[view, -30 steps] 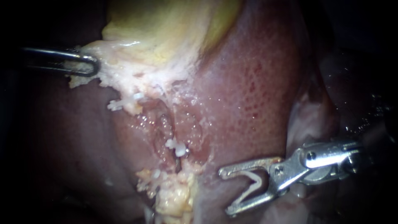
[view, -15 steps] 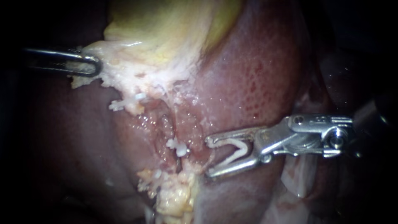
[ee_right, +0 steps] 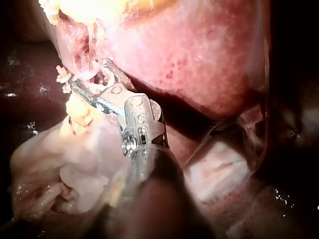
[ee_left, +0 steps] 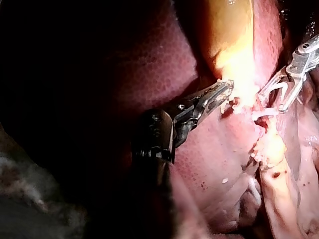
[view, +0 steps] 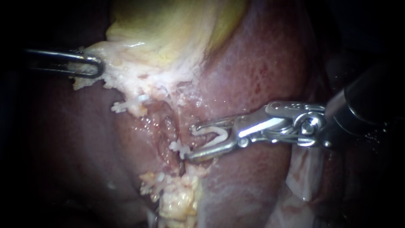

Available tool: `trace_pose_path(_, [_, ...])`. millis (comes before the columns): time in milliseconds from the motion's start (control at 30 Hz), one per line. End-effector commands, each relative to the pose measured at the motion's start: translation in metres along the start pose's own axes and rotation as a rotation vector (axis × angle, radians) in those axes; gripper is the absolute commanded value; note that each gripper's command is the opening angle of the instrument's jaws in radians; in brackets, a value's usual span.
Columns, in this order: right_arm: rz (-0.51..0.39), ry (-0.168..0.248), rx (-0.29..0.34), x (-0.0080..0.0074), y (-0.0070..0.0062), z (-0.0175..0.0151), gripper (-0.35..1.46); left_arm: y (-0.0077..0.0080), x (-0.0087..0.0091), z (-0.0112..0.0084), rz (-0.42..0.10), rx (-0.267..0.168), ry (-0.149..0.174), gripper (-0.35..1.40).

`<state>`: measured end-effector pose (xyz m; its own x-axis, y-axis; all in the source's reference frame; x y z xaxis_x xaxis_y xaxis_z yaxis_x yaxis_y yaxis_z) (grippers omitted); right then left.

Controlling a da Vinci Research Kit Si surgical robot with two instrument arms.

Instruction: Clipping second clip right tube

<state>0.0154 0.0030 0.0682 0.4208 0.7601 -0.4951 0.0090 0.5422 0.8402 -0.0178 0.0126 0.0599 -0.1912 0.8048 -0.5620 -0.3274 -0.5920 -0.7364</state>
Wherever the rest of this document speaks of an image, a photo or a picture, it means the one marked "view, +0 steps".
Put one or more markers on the left arm instrument jaw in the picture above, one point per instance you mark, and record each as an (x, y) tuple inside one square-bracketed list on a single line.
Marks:
[(95, 59)]

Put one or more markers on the right arm instrument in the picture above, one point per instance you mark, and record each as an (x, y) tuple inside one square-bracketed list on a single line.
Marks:
[(284, 122)]

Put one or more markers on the right arm instrument jaw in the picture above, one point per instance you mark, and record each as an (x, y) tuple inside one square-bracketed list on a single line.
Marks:
[(215, 120), (212, 153)]

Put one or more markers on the white clip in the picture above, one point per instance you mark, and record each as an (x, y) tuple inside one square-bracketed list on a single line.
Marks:
[(218, 136), (121, 107), (178, 148)]

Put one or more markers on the gallbladder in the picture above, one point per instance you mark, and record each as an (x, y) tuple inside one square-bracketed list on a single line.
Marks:
[(158, 41)]

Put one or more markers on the dark right arm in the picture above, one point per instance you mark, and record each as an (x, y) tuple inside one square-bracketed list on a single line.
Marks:
[(364, 101)]

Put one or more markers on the thin tube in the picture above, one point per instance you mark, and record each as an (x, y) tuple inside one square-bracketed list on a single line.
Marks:
[(169, 126)]

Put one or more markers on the dark red liver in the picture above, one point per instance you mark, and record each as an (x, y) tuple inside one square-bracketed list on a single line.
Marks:
[(253, 73)]

